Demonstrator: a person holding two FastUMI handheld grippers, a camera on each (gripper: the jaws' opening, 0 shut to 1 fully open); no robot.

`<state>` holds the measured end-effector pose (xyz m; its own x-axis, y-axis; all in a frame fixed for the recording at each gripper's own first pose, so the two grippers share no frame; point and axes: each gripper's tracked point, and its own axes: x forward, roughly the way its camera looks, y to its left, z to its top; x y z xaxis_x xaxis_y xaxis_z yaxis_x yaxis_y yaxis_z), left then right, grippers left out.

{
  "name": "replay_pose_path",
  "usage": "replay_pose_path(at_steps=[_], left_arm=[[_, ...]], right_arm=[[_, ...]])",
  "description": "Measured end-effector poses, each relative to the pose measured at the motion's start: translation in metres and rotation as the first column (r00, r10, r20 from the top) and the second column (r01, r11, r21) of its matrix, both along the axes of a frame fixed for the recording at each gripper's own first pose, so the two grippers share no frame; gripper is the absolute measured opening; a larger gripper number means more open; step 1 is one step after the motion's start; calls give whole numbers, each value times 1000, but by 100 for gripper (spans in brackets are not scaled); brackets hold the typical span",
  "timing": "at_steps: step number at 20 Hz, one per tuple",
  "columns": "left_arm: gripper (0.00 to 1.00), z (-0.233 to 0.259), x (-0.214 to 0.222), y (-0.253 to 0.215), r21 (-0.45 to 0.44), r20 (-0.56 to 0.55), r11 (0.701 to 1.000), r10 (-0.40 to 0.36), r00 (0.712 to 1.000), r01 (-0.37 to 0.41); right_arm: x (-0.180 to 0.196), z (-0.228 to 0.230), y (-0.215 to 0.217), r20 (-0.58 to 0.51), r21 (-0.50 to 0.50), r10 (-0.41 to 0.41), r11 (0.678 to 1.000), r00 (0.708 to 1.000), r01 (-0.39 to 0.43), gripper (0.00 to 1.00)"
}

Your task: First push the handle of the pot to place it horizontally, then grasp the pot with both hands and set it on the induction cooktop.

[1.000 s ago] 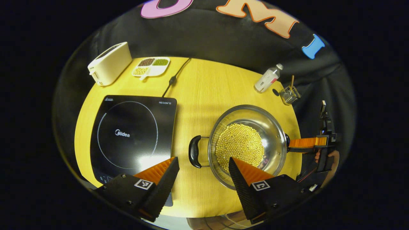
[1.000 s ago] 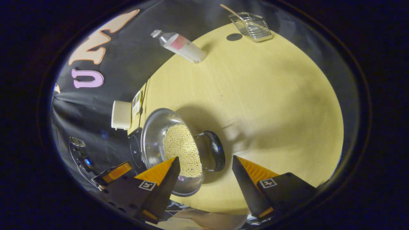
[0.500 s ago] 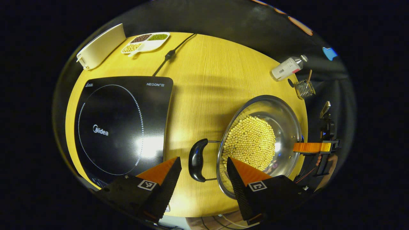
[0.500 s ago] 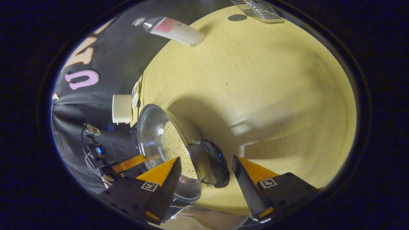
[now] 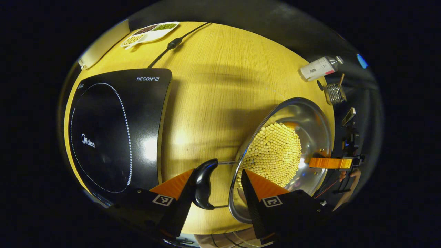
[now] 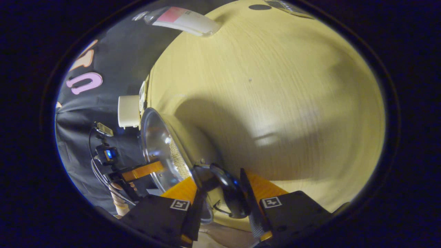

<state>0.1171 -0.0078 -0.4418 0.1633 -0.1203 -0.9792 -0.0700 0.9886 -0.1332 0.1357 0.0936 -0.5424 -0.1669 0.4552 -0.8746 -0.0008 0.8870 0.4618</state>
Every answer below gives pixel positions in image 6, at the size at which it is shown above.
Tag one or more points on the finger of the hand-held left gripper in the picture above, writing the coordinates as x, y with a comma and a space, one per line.
143, 171

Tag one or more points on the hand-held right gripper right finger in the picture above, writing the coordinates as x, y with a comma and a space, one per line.
255, 224

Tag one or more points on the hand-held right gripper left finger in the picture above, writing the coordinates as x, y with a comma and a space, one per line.
193, 220

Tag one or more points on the pile of soybeans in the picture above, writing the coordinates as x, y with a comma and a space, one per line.
177, 158

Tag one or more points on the white toaster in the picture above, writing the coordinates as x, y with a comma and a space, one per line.
129, 112

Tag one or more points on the white divided bean dish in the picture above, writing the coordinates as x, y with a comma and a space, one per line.
142, 93

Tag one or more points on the clear bottle with pink label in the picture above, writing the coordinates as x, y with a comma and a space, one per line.
182, 19

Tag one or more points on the small black round disc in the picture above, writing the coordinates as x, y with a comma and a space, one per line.
260, 7

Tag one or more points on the small glass cup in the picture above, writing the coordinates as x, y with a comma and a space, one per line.
293, 8

